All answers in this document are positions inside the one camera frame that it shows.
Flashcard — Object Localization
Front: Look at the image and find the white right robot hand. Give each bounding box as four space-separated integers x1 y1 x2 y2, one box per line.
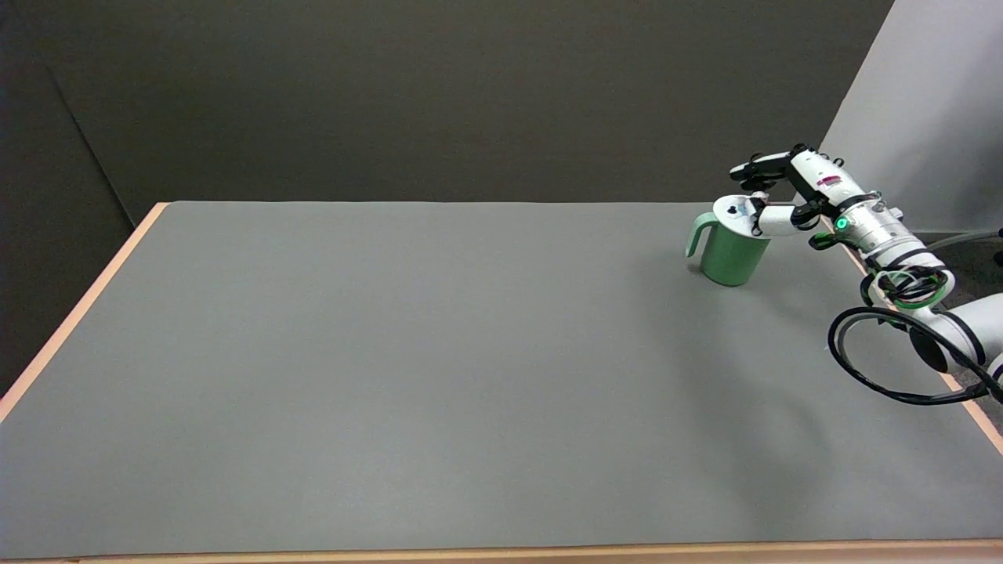
729 144 872 237

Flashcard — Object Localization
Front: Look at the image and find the white round cup lid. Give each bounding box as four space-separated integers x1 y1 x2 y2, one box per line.
712 195 762 234

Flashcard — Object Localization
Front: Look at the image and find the green mug with handle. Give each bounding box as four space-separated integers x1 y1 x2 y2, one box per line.
686 210 773 287

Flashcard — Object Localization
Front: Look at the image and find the black looping robot cable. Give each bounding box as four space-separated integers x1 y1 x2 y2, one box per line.
827 265 1003 407

